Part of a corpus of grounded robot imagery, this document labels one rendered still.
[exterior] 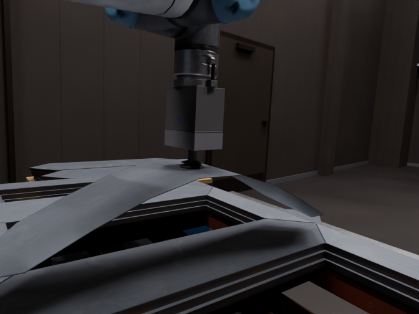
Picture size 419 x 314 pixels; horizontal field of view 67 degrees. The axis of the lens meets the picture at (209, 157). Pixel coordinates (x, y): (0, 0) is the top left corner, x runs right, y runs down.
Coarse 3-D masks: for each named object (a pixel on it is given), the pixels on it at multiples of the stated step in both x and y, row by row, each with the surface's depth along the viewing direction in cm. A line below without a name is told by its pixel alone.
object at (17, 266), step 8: (16, 224) 50; (8, 232) 48; (16, 232) 47; (0, 240) 46; (8, 240) 45; (16, 240) 44; (0, 248) 44; (8, 248) 43; (16, 248) 42; (0, 256) 42; (8, 256) 41; (16, 256) 40; (0, 264) 39; (8, 264) 39; (16, 264) 38; (24, 264) 37; (0, 272) 38; (8, 272) 37; (16, 272) 36; (24, 272) 36
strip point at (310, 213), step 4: (268, 196) 78; (276, 200) 78; (280, 200) 75; (284, 204) 78; (288, 204) 75; (292, 204) 72; (292, 208) 78; (296, 208) 75; (300, 208) 72; (304, 208) 69; (304, 212) 75; (308, 212) 72; (312, 212) 69; (316, 212) 67; (312, 216) 74
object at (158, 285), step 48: (0, 192) 99; (48, 192) 107; (192, 240) 67; (240, 240) 68; (288, 240) 70; (0, 288) 47; (48, 288) 47; (96, 288) 48; (144, 288) 48; (192, 288) 49; (240, 288) 55; (384, 288) 58
